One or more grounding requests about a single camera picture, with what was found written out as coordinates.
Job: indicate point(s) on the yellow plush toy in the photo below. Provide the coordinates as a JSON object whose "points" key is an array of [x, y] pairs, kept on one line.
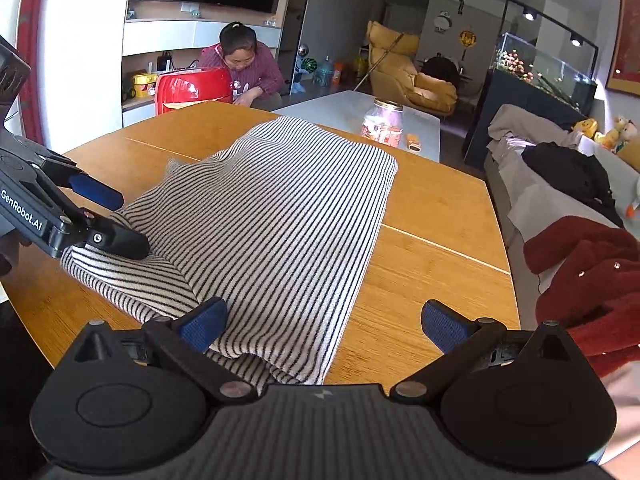
{"points": [[586, 129]]}

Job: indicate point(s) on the yellow toy truck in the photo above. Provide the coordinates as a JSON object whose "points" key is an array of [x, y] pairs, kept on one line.
{"points": [[142, 85]]}

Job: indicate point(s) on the black backpack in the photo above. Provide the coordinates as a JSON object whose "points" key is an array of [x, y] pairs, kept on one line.
{"points": [[441, 71]]}

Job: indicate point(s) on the round white wall ornament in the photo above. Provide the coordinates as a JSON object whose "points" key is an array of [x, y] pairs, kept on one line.
{"points": [[443, 20]]}

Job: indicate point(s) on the grey beige cloth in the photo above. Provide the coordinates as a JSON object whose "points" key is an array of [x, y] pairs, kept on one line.
{"points": [[520, 122]]}

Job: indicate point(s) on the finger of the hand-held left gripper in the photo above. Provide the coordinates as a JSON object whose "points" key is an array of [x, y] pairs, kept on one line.
{"points": [[122, 242], [97, 192]]}

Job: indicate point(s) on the blue water jug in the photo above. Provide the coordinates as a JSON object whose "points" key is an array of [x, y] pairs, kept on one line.
{"points": [[324, 72]]}

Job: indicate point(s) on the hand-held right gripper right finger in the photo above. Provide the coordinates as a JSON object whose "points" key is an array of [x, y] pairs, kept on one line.
{"points": [[444, 329]]}

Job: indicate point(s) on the red fleece jacket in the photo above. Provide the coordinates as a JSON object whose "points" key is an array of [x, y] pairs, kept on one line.
{"points": [[585, 270]]}

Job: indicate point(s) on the white duck plush toy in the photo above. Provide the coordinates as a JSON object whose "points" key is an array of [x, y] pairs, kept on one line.
{"points": [[635, 202]]}

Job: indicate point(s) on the dark fish tank cabinet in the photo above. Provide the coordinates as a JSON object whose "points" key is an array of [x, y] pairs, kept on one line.
{"points": [[485, 120]]}

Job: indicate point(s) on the black garment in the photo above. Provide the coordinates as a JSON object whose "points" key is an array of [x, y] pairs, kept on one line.
{"points": [[575, 175]]}

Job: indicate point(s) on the grey coffee table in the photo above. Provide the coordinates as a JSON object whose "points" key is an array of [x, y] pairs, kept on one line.
{"points": [[330, 107]]}

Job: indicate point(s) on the black white striped sweater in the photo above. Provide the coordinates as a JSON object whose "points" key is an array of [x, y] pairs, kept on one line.
{"points": [[280, 210]]}

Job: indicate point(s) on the small orange packet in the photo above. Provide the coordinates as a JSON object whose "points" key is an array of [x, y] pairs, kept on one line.
{"points": [[413, 143]]}

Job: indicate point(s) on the grey covered sofa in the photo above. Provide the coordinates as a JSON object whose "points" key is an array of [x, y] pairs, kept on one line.
{"points": [[520, 200]]}

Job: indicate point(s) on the wooden table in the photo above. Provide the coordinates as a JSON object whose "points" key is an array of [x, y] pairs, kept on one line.
{"points": [[430, 210]]}

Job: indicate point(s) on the white cloth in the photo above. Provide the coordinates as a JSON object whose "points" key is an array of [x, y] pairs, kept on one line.
{"points": [[622, 405]]}

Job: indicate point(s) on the glass fish tank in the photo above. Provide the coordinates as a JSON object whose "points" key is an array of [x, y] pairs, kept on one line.
{"points": [[545, 67]]}

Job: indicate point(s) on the multicoloured plush toy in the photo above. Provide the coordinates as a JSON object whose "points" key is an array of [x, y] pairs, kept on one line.
{"points": [[620, 132]]}

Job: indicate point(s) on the framed wall picture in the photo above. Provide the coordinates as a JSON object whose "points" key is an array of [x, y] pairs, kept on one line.
{"points": [[627, 40]]}

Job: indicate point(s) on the yellow armchair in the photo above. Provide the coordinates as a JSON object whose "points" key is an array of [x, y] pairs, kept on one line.
{"points": [[395, 70]]}

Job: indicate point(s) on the clear jar with pink lid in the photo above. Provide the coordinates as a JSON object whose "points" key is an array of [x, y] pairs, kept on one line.
{"points": [[382, 125]]}

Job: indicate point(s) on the red door banner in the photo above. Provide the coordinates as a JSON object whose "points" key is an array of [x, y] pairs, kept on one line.
{"points": [[32, 50]]}

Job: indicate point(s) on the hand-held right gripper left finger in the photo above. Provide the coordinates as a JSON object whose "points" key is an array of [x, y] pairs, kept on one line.
{"points": [[202, 327]]}

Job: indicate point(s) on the green striped ball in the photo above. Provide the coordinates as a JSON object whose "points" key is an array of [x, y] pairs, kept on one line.
{"points": [[309, 66]]}

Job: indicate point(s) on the red glossy appliance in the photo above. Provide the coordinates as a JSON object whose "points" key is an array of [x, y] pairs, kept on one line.
{"points": [[192, 90]]}

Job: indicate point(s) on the orange hanging ornament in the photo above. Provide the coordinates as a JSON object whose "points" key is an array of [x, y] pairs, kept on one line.
{"points": [[467, 40]]}

